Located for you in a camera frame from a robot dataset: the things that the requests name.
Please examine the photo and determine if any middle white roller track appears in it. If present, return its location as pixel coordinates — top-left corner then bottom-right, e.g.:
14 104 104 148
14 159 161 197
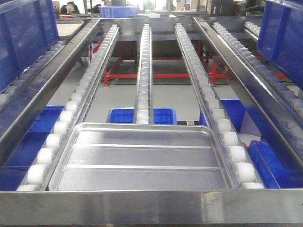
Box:
133 24 152 124

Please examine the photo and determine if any far left roller track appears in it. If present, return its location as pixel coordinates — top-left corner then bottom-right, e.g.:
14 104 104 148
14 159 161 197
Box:
0 41 65 110

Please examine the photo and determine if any left white roller track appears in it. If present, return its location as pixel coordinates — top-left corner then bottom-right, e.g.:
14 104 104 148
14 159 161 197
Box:
16 24 120 192

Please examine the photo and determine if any large blue bin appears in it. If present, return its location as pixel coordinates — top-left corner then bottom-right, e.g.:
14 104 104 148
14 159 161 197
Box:
0 0 59 90
257 0 303 88

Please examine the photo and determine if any blue bin below centre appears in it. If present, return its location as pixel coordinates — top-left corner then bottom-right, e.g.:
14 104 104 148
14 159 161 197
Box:
107 107 178 124

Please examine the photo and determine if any white roller track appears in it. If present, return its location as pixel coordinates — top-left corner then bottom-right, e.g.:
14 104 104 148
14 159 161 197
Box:
133 24 152 124
175 23 264 189
16 24 120 192

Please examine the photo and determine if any large blue bin upper right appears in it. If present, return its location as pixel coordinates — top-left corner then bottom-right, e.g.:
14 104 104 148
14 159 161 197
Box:
257 0 303 88

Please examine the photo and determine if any far right roller track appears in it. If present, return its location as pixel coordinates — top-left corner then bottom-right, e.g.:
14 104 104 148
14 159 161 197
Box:
213 22 303 118

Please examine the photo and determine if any blue bin below left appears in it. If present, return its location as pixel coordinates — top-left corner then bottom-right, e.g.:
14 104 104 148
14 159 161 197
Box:
0 105 65 191

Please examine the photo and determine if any silver metal tray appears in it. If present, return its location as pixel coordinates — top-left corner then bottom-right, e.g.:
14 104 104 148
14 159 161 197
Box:
48 122 236 191

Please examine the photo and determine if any blue bin below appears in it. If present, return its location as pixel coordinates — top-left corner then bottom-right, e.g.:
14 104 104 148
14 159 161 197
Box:
0 105 65 191
210 99 295 189
107 107 178 124

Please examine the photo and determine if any right white roller track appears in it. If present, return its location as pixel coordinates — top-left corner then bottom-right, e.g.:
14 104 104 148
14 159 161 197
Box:
175 23 264 189

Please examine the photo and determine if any stainless steel rack frame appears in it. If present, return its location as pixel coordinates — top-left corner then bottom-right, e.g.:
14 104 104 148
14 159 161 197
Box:
0 17 303 225

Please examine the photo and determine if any blue bin in background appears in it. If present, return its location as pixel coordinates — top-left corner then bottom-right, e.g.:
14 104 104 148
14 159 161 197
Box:
98 6 137 18

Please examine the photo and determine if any blue bin below right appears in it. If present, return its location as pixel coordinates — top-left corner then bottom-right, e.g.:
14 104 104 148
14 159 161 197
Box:
210 99 295 189

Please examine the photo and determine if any large blue bin upper left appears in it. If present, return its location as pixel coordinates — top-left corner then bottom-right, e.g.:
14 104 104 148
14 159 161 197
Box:
0 0 59 90

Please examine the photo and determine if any person in background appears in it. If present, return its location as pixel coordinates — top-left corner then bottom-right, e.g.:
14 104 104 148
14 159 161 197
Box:
61 1 80 14

